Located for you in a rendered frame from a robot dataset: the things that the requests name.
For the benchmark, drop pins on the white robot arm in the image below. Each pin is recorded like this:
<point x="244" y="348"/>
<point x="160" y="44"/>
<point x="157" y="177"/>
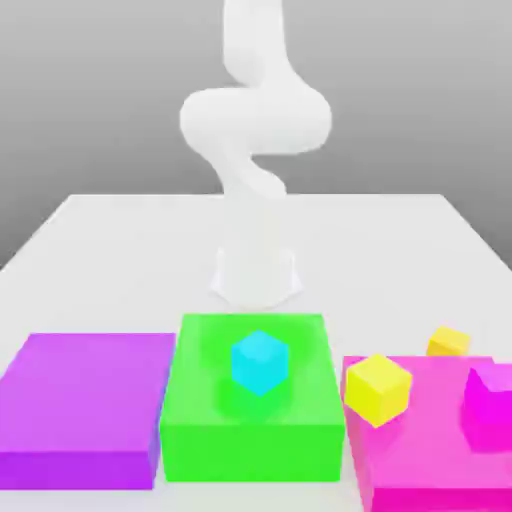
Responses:
<point x="256" y="120"/>

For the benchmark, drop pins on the small cyan cube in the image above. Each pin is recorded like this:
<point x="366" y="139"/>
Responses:
<point x="260" y="362"/>

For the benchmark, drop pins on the small yellow cube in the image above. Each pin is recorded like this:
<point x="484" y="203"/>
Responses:
<point x="448" y="342"/>
<point x="378" y="390"/>

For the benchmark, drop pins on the small magenta cube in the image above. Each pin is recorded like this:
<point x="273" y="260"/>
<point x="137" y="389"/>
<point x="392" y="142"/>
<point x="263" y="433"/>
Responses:
<point x="490" y="416"/>

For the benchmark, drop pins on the large green box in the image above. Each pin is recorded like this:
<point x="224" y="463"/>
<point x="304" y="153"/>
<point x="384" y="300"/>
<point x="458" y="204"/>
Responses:
<point x="200" y="440"/>

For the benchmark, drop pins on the large purple box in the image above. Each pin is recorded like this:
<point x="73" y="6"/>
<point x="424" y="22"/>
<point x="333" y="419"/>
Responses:
<point x="80" y="400"/>

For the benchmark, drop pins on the large pink box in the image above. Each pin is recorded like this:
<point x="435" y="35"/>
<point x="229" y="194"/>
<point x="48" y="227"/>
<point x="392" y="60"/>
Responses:
<point x="424" y="456"/>

